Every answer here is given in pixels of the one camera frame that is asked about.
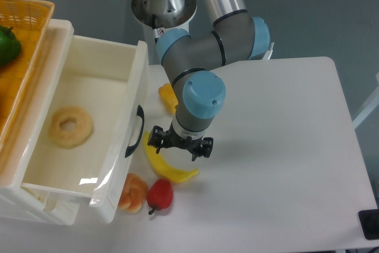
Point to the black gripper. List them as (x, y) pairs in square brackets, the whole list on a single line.
[(201, 147)]

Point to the white top drawer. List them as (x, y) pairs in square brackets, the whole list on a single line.
[(109, 81)]

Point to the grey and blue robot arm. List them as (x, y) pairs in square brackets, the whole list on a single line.
[(189, 62)]

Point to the yellow toy banana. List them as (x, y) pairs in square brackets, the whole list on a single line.
[(162, 168)]

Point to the yellow toy bell pepper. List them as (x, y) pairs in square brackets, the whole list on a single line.
[(168, 98)]

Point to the red toy bell pepper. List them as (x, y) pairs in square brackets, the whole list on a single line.
[(160, 196)]

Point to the orange toy bread roll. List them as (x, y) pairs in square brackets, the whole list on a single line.
[(134, 194)]

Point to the beige toy donut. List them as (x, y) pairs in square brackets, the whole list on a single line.
[(70, 127)]

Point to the green toy bell pepper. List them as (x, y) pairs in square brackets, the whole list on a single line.
[(10, 45)]

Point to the orange plastic basket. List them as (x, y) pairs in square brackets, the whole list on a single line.
[(28, 21)]

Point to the black device at table edge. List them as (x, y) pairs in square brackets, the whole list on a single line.
[(369, 223)]

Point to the white frame at right edge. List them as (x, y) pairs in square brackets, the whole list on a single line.
[(367, 107)]

